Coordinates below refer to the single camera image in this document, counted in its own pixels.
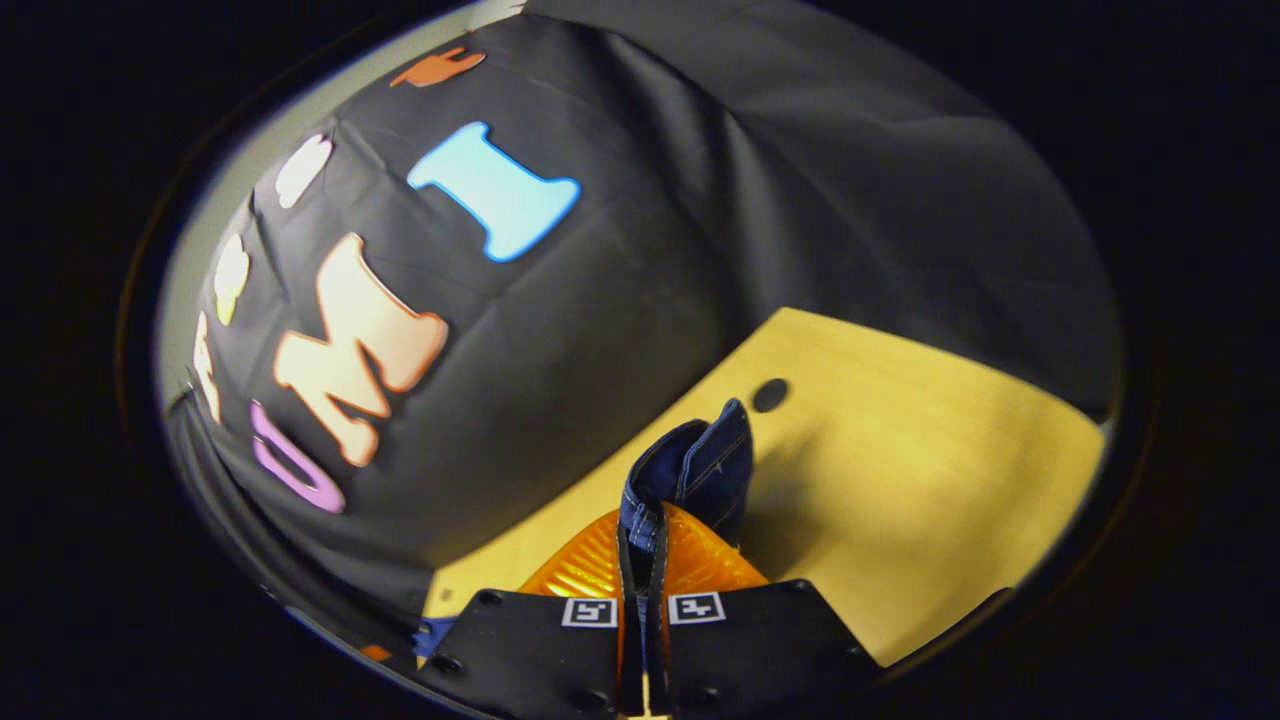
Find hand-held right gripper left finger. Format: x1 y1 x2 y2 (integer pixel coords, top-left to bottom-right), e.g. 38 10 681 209
415 508 641 716

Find black backdrop cloth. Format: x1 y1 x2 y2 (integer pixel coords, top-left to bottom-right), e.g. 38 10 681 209
165 0 1121 641

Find blue denim jeans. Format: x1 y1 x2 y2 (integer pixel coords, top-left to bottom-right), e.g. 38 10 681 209
412 398 754 701

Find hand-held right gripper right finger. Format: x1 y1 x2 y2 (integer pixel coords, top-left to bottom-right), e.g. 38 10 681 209
650 503 886 716

